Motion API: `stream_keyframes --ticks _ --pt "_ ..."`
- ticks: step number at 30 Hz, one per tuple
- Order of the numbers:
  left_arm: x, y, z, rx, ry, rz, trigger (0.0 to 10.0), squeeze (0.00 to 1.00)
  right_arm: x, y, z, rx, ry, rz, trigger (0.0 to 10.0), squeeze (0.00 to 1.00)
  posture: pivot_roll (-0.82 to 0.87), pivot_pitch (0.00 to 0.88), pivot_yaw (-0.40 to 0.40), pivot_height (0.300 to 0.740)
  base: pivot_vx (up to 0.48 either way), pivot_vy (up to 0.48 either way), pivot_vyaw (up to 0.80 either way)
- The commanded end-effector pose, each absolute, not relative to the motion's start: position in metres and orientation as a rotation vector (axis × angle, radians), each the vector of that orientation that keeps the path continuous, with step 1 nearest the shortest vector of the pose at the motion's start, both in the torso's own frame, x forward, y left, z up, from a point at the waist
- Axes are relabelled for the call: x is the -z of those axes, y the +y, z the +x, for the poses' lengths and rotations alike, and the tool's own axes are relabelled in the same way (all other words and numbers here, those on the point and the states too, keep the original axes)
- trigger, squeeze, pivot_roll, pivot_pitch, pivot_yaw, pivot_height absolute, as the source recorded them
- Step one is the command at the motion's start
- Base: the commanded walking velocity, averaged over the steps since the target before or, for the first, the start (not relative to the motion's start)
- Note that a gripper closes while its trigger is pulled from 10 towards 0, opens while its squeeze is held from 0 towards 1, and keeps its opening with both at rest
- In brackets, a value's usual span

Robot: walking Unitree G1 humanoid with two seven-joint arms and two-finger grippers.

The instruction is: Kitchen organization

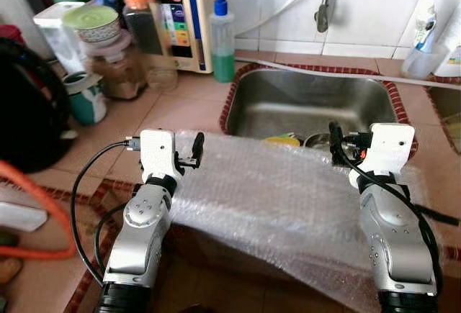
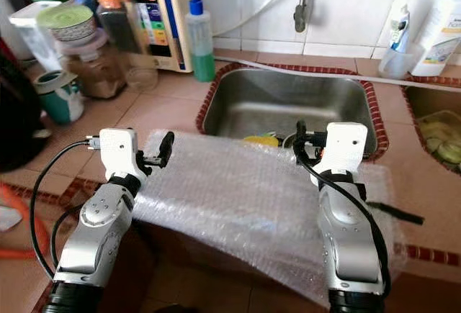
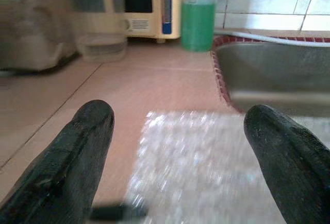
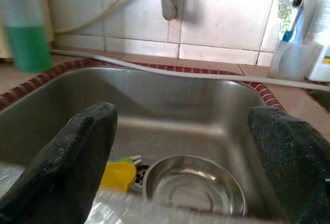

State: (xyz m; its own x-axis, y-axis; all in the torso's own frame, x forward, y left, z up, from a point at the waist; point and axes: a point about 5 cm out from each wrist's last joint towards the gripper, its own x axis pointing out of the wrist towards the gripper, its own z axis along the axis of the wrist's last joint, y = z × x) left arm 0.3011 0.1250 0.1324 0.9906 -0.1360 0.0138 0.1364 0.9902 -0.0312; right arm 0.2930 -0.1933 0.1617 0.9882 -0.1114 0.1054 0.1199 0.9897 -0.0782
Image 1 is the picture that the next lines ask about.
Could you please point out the grey metal sink faucet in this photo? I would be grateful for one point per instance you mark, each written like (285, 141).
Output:
(322, 14)

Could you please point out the clear pitcher with white lid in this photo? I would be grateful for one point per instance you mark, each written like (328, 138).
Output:
(56, 39)

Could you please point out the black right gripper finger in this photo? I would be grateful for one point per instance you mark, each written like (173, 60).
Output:
(336, 139)

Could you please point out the green soap bottle blue cap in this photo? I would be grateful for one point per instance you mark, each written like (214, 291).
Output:
(223, 68)

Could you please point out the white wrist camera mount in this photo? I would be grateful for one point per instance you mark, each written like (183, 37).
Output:
(158, 151)
(389, 144)

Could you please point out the beige water purifier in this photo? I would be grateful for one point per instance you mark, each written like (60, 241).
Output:
(176, 39)

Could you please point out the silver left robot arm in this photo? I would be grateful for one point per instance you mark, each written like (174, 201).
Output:
(140, 234)

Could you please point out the clear cup with tube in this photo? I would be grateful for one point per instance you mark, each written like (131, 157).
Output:
(419, 65)

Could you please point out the jar of brown powder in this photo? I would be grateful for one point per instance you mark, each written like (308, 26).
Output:
(119, 75)

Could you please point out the clear bubble wrap sheet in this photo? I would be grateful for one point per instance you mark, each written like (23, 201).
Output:
(274, 205)

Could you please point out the steel sink basin with dishes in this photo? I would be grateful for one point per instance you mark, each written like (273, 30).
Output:
(446, 104)

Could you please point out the large steel sink basin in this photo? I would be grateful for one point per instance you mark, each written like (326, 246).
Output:
(302, 101)

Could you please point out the green and white mug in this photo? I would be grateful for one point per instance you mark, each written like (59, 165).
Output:
(86, 104)

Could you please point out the black electric kettle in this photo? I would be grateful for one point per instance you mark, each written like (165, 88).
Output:
(29, 119)

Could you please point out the empty clear glass jar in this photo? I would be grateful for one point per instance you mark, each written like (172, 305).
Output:
(162, 72)

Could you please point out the red container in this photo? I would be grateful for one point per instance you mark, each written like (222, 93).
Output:
(11, 34)

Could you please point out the patterned bowl with green lid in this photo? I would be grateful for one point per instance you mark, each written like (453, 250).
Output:
(90, 16)

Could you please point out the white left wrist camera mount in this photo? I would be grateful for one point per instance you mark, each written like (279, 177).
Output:
(158, 151)

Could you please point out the yellow plastic bowl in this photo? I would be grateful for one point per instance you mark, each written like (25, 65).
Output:
(282, 141)

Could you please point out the white plastic box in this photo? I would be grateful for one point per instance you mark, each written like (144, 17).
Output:
(21, 216)

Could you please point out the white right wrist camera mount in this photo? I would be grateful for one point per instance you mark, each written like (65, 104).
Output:
(389, 144)

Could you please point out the thin white counter pipe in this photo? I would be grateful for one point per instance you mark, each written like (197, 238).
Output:
(403, 76)

